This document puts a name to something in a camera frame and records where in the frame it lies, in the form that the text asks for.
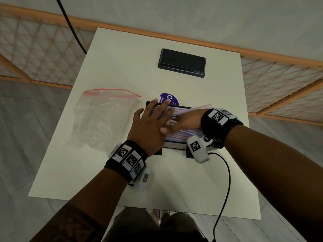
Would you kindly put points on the black right wrist camera band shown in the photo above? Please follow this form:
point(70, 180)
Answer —
point(218, 123)

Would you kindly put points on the black left wrist camera band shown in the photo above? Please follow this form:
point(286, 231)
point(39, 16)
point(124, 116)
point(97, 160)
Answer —
point(130, 158)

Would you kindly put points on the black box lid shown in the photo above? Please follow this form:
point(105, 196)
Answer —
point(182, 62)

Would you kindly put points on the person's right hand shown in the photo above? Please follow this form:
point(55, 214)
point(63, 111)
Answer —
point(188, 120)

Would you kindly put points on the black card box tray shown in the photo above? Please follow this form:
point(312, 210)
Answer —
point(174, 145)

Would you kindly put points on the clear plastic zip bag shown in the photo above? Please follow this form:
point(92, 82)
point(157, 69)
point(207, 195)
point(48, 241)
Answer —
point(101, 118)

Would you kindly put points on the wooden lattice screen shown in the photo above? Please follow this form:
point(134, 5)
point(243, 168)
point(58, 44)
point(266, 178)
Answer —
point(37, 50)

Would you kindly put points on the person's dark trousers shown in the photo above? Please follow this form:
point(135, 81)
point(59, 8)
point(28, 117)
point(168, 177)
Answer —
point(141, 226)

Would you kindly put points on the black wrist camera band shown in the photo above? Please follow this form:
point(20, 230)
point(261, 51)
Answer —
point(130, 158)
point(218, 123)

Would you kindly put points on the person's left hand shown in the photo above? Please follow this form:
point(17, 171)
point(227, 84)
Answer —
point(146, 128)

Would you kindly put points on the stack of playing cards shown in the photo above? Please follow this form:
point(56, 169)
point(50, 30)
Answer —
point(183, 136)

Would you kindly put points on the person's left little finger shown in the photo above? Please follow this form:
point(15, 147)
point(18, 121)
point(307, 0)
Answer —
point(138, 114)

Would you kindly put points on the person's left middle finger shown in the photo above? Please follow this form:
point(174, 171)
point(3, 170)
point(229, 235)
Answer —
point(162, 108)

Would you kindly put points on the purple round card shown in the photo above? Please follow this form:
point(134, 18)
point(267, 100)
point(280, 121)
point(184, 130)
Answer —
point(169, 98)

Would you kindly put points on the person's left forearm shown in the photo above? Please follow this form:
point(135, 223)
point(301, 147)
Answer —
point(96, 199)

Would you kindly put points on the person's right fingers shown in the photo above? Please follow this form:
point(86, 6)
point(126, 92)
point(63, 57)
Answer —
point(169, 127)

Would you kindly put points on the person's right forearm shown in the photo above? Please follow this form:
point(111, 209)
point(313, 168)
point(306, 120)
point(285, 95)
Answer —
point(272, 173)

